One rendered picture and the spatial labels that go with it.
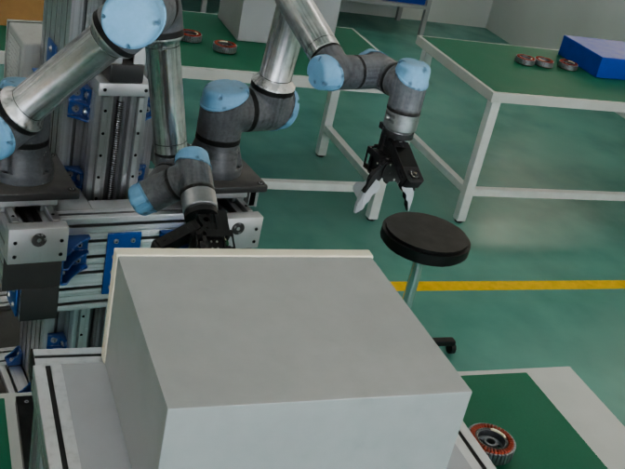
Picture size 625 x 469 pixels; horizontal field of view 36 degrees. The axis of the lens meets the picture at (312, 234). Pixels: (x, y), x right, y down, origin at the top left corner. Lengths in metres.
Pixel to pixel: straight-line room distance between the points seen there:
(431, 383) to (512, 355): 2.77
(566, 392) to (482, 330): 1.70
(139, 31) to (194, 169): 0.31
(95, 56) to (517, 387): 1.30
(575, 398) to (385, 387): 1.27
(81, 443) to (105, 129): 1.15
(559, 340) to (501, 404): 1.97
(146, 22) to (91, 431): 0.84
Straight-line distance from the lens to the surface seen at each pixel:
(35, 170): 2.30
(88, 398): 1.52
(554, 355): 4.23
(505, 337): 4.22
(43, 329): 2.79
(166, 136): 2.16
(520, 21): 9.23
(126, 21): 1.94
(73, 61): 2.03
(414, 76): 2.06
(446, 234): 3.61
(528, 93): 4.98
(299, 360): 1.32
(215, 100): 2.41
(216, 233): 1.97
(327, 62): 2.04
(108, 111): 2.43
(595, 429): 2.45
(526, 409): 2.42
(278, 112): 2.49
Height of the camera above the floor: 2.05
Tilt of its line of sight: 26 degrees down
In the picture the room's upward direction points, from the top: 13 degrees clockwise
